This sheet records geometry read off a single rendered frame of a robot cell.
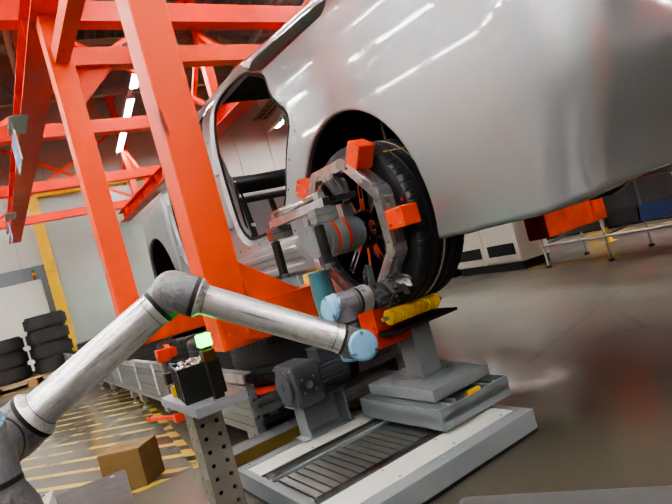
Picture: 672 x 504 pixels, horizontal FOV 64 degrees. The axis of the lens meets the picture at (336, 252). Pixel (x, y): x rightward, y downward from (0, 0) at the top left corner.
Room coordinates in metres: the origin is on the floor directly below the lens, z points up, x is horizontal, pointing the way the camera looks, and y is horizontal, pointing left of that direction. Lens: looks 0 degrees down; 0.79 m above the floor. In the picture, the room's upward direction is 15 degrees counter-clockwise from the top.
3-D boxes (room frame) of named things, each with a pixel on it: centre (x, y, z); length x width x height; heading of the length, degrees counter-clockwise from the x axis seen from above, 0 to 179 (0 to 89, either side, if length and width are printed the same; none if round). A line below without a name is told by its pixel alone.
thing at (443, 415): (2.18, -0.22, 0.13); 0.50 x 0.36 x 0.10; 33
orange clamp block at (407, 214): (1.82, -0.25, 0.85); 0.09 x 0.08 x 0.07; 33
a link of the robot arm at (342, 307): (1.75, 0.03, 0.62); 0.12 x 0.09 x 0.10; 123
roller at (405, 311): (2.04, -0.22, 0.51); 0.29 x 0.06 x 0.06; 123
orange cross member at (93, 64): (4.67, 0.42, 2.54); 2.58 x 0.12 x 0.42; 123
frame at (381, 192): (2.08, -0.07, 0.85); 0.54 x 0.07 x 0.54; 33
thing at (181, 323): (4.11, 1.28, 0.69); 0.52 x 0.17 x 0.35; 123
